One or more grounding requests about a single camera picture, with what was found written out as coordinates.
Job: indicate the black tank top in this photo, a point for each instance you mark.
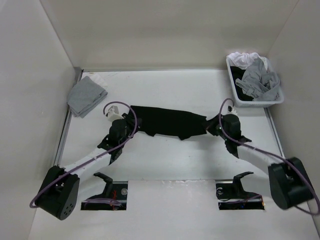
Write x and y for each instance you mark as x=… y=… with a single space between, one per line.
x=170 y=122

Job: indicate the white laundry basket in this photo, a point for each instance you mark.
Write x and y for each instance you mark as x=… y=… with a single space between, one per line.
x=250 y=104

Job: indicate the folded grey tank top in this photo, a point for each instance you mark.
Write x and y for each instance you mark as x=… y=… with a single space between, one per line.
x=87 y=94

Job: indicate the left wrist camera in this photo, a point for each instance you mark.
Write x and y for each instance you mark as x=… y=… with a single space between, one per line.
x=113 y=114

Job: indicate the white garment in basket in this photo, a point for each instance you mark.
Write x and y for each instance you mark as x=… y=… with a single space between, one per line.
x=244 y=60

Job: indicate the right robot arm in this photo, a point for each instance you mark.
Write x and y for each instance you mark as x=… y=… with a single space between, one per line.
x=287 y=181

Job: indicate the grey garment in basket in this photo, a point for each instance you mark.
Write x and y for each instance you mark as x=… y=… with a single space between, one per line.
x=258 y=83

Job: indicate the black garment in basket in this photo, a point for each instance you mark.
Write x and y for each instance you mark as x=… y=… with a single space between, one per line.
x=237 y=73

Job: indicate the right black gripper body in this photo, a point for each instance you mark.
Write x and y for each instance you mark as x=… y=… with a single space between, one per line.
x=214 y=128

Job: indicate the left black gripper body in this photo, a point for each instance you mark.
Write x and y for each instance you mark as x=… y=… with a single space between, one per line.
x=130 y=127

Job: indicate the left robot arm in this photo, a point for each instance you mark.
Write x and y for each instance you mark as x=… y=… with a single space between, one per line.
x=59 y=190

